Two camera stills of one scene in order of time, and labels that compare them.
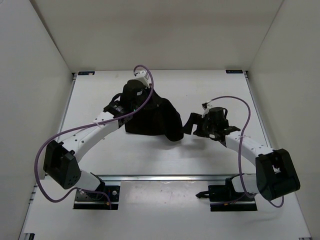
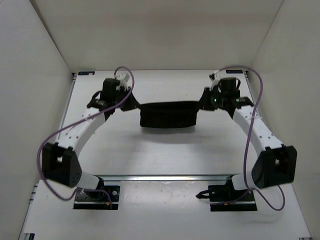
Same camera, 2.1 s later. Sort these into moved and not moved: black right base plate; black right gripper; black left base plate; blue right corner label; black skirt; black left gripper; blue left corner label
Moved: black right gripper; black left gripper; black skirt
Not moved: black right base plate; blue right corner label; black left base plate; blue left corner label
